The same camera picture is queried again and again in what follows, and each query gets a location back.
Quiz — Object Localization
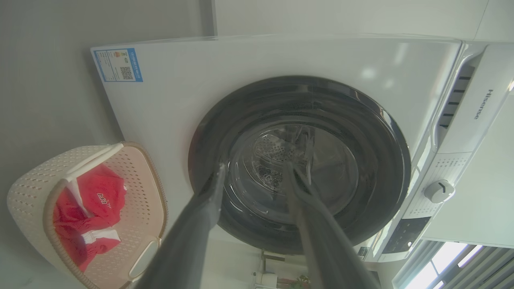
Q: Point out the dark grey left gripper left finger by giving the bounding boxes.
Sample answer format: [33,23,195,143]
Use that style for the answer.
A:
[135,163,227,289]

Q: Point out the white front-load washing machine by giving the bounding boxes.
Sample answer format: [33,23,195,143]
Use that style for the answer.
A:
[91,34,514,263]

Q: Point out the cream perforated laundry basket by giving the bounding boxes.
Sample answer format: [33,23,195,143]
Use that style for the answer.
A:
[7,141,169,289]

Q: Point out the red and white garment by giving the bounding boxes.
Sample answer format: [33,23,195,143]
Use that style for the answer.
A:
[53,164,127,273]

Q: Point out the dark round washing machine door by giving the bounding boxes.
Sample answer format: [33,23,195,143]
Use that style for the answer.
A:
[188,75,412,255]

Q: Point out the white window blinds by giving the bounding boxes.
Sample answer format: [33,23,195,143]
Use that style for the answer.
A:
[392,240,514,289]

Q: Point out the blue energy label sticker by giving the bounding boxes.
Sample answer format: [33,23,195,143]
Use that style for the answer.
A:
[94,48,143,83]

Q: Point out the white washing machine dial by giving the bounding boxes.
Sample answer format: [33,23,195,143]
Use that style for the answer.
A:
[424,179,456,204]

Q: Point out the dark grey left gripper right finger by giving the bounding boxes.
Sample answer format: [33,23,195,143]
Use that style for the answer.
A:
[283,162,380,289]

